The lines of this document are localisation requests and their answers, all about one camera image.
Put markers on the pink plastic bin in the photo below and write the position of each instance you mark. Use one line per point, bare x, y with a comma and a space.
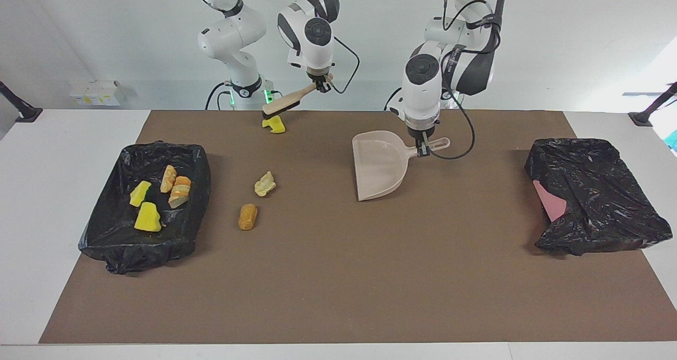
550, 204

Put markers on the black camera stand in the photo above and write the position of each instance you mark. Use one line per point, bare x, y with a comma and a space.
26, 114
642, 118

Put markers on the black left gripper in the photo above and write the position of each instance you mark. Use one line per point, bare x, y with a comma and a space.
422, 131

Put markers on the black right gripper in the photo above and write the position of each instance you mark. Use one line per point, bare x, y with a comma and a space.
323, 79

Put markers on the teal object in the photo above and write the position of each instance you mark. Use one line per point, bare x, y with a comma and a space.
673, 140

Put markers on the brown table mat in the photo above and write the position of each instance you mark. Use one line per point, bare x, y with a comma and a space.
338, 307

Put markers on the white wall socket box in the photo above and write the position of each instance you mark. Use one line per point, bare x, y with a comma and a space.
98, 93

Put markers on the crumpled black trash bag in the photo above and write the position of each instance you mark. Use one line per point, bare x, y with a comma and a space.
597, 191

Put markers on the brown bread roll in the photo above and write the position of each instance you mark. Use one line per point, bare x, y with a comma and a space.
247, 217

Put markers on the orange striped bread piece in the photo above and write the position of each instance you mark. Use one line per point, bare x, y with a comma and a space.
180, 192

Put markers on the beige brush black bristles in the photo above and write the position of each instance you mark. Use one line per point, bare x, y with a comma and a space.
288, 102

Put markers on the large yellow sponge piece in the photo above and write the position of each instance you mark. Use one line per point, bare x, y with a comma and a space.
148, 218

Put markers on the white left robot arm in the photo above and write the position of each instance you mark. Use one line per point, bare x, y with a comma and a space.
423, 85

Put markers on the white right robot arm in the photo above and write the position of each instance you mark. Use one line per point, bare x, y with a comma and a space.
312, 37

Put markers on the beige plastic dustpan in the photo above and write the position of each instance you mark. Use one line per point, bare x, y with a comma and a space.
378, 164

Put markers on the notched yellow sponge piece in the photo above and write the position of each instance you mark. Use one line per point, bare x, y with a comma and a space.
275, 126

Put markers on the small yellow sponge wedge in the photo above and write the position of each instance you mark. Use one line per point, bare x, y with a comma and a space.
139, 194

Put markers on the black bag lined bin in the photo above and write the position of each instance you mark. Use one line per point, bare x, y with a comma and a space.
106, 238

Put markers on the beige bread piece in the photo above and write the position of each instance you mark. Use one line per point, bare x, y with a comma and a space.
168, 178
264, 184

